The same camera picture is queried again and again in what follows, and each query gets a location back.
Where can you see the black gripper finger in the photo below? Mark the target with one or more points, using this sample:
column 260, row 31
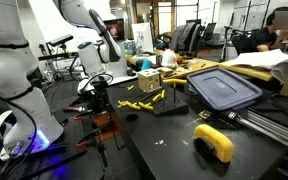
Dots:
column 104, row 101
column 95, row 102

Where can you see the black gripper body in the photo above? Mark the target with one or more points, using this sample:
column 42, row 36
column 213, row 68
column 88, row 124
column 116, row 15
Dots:
column 100, row 87

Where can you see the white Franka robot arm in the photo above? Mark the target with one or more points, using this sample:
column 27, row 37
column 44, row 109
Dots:
column 10, row 73

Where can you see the black tool stand platform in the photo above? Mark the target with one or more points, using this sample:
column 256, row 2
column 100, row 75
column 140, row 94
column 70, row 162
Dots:
column 170, row 108

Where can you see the seated person in black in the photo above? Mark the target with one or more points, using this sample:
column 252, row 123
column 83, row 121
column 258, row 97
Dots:
column 262, row 36

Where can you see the silver head orange wrench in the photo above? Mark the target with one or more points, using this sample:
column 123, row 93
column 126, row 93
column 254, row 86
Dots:
column 75, row 109

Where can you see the white foam base board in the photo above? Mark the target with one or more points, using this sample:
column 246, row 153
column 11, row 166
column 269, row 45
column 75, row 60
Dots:
column 124, row 79

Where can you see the black computer mouse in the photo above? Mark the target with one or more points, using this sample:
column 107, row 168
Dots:
column 131, row 72

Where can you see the orange tipped black clamp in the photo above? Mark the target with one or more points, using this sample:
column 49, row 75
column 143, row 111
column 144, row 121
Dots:
column 84, row 142

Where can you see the wooden cube shape sorter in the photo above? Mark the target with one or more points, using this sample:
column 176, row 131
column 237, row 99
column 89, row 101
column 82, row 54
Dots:
column 149, row 81

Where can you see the teal plastic cup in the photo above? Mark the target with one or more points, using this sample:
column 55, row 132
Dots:
column 146, row 65

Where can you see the black boom rod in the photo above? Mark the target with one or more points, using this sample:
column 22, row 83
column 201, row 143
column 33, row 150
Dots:
column 50, row 56

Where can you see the small display laptop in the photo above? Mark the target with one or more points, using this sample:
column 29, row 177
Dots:
column 119, row 28

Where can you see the dark metal can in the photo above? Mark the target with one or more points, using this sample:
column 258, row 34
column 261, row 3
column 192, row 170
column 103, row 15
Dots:
column 159, row 60

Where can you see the white drawing board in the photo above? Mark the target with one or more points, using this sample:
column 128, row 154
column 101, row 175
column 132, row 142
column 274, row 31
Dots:
column 143, row 36

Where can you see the small wooden block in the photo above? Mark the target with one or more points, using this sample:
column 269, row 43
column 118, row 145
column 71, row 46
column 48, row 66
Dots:
column 165, row 70

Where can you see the white cloth bag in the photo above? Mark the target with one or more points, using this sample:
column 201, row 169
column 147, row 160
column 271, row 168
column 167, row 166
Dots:
column 169, row 59

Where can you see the grey jacket on chair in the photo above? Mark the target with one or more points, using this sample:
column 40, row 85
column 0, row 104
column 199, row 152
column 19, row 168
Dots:
column 184, row 36

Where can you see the light wooden table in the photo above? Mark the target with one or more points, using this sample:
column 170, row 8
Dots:
column 200, row 65

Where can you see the yellow arch foam block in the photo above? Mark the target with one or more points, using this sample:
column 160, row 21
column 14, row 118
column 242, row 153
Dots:
column 217, row 138

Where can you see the blue plastic container lid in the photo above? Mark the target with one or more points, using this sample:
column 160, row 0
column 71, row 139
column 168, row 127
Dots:
column 224, row 88

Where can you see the black office chair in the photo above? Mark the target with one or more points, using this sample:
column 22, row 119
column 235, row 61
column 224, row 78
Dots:
column 209, row 31

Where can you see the yellow foam board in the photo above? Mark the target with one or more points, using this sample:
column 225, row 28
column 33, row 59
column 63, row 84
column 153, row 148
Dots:
column 247, row 70

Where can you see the black mesh desk chair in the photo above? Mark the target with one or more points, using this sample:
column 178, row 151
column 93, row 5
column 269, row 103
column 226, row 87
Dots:
column 240, row 43

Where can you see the white paper sheets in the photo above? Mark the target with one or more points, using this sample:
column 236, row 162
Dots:
column 267, row 58

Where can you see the white box pedestal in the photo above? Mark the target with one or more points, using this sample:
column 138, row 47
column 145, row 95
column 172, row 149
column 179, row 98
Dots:
column 123, row 68

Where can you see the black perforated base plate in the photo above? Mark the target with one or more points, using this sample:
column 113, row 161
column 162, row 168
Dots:
column 67, row 133

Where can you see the black stereo camera bar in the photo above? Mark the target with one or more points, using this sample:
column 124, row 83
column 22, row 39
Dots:
column 60, row 40

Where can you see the aluminium extrusion rail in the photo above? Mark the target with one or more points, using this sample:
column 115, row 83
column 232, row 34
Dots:
column 270, row 128

